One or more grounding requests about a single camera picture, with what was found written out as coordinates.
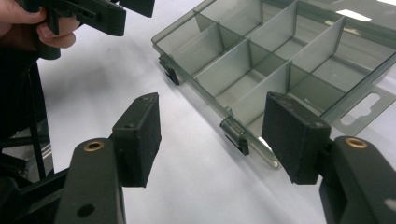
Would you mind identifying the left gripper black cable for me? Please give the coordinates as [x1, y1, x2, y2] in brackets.
[27, 66, 49, 182]

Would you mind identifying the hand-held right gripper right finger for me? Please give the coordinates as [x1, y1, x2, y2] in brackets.
[261, 91, 332, 186]

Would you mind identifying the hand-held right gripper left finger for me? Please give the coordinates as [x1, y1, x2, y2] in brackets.
[111, 91, 163, 189]

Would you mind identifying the smoky transparent plastic organizer box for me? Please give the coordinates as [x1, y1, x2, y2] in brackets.
[151, 0, 396, 171]

